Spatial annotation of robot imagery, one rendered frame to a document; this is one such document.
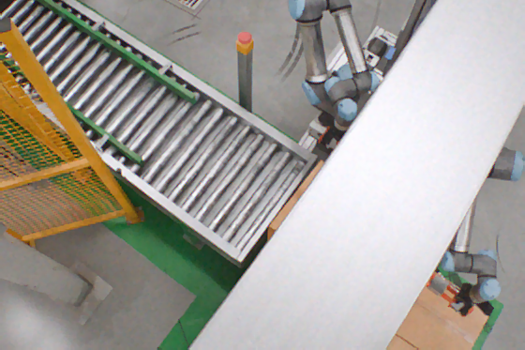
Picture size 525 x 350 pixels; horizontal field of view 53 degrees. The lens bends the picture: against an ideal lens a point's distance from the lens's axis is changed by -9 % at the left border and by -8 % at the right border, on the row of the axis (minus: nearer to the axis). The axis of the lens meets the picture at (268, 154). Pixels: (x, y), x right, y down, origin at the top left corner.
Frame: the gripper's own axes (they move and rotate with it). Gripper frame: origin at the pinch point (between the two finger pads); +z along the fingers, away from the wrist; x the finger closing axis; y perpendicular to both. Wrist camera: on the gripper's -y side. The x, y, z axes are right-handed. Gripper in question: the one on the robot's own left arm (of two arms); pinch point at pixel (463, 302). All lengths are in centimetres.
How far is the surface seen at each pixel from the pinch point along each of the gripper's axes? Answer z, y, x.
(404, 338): 53, 3, 17
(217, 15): 108, 228, -100
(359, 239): -197, 57, 64
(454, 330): 53, -17, -2
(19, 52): -91, 170, 49
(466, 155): -197, 54, 54
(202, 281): 107, 112, 53
